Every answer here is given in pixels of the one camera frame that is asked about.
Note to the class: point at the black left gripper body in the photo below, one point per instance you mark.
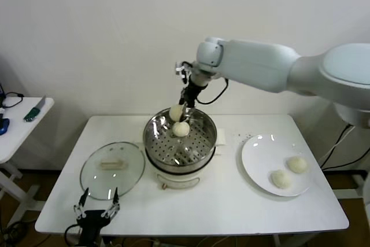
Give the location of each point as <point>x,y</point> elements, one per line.
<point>92,221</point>

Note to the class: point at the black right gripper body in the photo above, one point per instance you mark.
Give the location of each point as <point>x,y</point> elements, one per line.
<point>192,93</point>

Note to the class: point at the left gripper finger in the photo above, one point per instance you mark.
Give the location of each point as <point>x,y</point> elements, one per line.
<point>113,208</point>
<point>80,210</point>

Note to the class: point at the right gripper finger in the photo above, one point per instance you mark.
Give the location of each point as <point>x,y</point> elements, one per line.
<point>185,112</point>
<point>182,98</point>

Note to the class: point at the white steamed baozi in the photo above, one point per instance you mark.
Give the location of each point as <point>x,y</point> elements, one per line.
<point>280,179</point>
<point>180,129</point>
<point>174,113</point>
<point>296,164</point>

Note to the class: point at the round glass pot lid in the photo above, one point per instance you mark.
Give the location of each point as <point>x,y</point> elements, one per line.
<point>127,171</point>

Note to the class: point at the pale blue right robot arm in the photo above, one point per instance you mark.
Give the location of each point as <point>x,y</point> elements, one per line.
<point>260,64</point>

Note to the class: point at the stainless steel steamer basket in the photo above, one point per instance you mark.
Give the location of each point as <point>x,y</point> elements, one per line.
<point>196,143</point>

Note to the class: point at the white round plate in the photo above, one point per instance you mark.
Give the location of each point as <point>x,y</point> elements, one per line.
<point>260,154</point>

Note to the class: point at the white side table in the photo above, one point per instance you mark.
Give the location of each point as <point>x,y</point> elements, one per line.
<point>17,137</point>

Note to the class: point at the blue small device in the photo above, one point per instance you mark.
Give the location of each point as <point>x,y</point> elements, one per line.
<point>3,127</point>

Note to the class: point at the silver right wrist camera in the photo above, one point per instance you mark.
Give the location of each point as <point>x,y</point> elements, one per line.
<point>182,70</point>

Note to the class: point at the white metal floor frame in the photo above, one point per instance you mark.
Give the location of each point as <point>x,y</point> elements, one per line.
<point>357,184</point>

